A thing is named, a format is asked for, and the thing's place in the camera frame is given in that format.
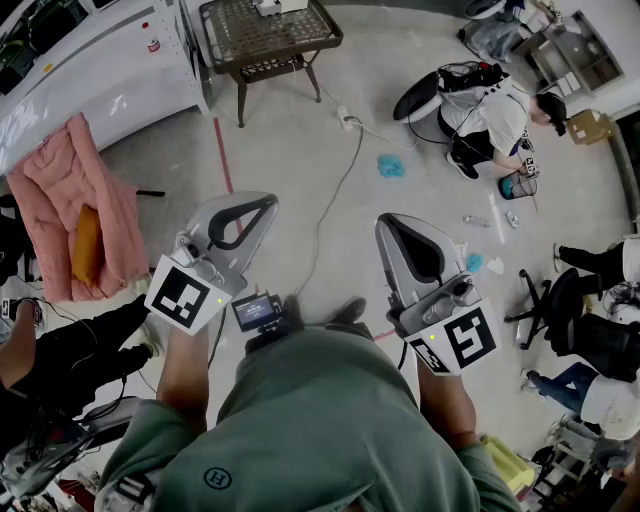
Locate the grey shelf unit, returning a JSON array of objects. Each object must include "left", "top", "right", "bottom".
[{"left": 529, "top": 9, "right": 626, "bottom": 96}]

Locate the person's black shoe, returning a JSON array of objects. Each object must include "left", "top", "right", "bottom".
[
  {"left": 329, "top": 297, "right": 369, "bottom": 326},
  {"left": 282, "top": 294, "right": 306, "bottom": 331}
]

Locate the brown wicker glass-top table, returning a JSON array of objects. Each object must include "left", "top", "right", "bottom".
[{"left": 198, "top": 0, "right": 345, "bottom": 129}]

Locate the brown cardboard box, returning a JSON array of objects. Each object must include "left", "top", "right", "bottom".
[{"left": 567, "top": 109, "right": 614, "bottom": 146}]

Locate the black plastic bin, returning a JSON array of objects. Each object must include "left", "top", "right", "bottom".
[{"left": 27, "top": 0, "right": 91, "bottom": 54}]

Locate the black mesh basket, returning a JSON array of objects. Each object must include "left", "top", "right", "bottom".
[{"left": 498, "top": 169, "right": 539, "bottom": 201}]

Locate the black office chair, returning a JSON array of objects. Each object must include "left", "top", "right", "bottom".
[{"left": 504, "top": 267, "right": 587, "bottom": 351}]

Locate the pink quilted blanket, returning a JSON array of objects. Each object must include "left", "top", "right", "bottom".
[{"left": 7, "top": 112, "right": 151, "bottom": 304}]

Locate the person's green shirt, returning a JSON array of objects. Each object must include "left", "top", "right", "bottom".
[{"left": 94, "top": 324, "right": 521, "bottom": 512}]

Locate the person's left black shoe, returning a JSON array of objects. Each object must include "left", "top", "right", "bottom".
[{"left": 282, "top": 294, "right": 306, "bottom": 331}]

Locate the white floor cable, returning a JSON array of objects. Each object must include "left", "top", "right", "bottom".
[{"left": 353, "top": 118, "right": 419, "bottom": 151}]

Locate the orange cushion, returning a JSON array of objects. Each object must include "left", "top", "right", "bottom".
[{"left": 71, "top": 204, "right": 104, "bottom": 289}]

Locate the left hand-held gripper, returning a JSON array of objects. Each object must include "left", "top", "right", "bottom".
[{"left": 144, "top": 192, "right": 280, "bottom": 336}]

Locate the black chest-mounted screen device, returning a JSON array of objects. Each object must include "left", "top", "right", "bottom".
[{"left": 231, "top": 291, "right": 285, "bottom": 334}]

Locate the large blue crumpled cloth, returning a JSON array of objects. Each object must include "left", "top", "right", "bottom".
[{"left": 376, "top": 153, "right": 407, "bottom": 180}]

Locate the grey backpack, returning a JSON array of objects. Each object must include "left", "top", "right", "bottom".
[{"left": 0, "top": 422, "right": 94, "bottom": 501}]

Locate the grey floor cable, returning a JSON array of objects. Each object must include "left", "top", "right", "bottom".
[{"left": 294, "top": 117, "right": 366, "bottom": 297}]

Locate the dark green plastic bin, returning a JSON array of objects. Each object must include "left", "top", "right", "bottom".
[{"left": 0, "top": 29, "right": 36, "bottom": 96}]

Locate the yellow cloth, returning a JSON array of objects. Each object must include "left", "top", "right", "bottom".
[{"left": 479, "top": 434, "right": 536, "bottom": 486}]

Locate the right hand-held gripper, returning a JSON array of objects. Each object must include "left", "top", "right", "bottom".
[{"left": 375, "top": 213, "right": 501, "bottom": 376}]

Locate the person's right black shoe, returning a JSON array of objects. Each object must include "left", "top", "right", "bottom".
[{"left": 329, "top": 297, "right": 369, "bottom": 326}]

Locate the person's left forearm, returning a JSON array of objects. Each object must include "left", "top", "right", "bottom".
[{"left": 156, "top": 319, "right": 211, "bottom": 436}]

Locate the person's right forearm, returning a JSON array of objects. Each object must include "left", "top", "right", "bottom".
[{"left": 417, "top": 357, "right": 481, "bottom": 449}]

